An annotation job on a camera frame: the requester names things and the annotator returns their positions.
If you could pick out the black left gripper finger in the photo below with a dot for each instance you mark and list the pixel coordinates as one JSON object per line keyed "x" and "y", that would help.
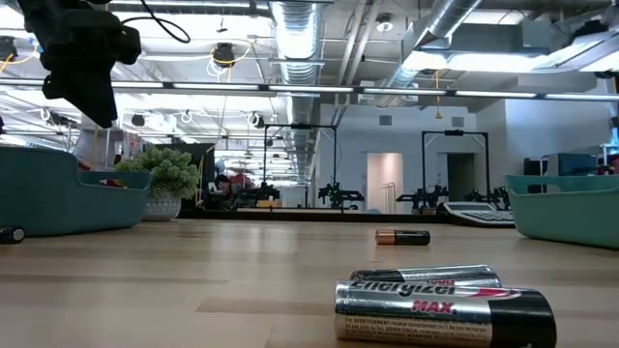
{"x": 87, "y": 96}

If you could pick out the black aluminium table frame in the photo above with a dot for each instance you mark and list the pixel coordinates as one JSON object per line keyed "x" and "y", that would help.
{"x": 314, "y": 216}

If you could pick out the silver Energizer battery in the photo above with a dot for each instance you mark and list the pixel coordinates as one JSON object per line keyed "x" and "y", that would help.
{"x": 435, "y": 273}
{"x": 435, "y": 314}

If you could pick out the black copper-top battery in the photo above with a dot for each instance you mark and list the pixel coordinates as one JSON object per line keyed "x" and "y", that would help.
{"x": 401, "y": 237}

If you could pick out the black background station frame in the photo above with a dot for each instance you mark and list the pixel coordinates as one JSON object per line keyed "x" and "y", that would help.
{"x": 454, "y": 132}
{"x": 300, "y": 126}

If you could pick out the white door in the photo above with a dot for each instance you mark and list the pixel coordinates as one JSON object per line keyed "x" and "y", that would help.
{"x": 384, "y": 179}

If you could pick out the green succulent in patterned pot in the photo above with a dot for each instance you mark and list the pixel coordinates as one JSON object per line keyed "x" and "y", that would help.
{"x": 164, "y": 174}

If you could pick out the black background robot arm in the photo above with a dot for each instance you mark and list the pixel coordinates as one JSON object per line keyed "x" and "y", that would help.
{"x": 498, "y": 198}
{"x": 425, "y": 198}
{"x": 338, "y": 195}

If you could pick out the person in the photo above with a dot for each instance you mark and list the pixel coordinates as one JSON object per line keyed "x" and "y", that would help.
{"x": 222, "y": 183}
{"x": 242, "y": 181}

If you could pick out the black and silver battery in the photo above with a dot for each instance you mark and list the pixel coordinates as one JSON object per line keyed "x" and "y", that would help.
{"x": 9, "y": 235}

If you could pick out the long LED light bar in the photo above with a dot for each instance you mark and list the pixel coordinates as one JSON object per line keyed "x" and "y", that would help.
{"x": 309, "y": 89}

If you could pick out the teal plastic bin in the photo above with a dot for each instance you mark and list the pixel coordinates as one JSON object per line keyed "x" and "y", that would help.
{"x": 48, "y": 193}
{"x": 566, "y": 212}

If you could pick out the black ceiling-mounted camera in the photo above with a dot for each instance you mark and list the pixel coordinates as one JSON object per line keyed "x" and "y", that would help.
{"x": 224, "y": 54}

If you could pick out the blue computer monitor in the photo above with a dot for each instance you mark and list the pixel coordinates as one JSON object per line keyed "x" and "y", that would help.
{"x": 575, "y": 164}

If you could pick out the white desk calculator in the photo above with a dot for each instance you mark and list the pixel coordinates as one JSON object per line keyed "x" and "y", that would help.
{"x": 479, "y": 215}

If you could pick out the silver ventilation duct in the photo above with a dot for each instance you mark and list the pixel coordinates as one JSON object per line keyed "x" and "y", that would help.
{"x": 297, "y": 48}
{"x": 435, "y": 29}

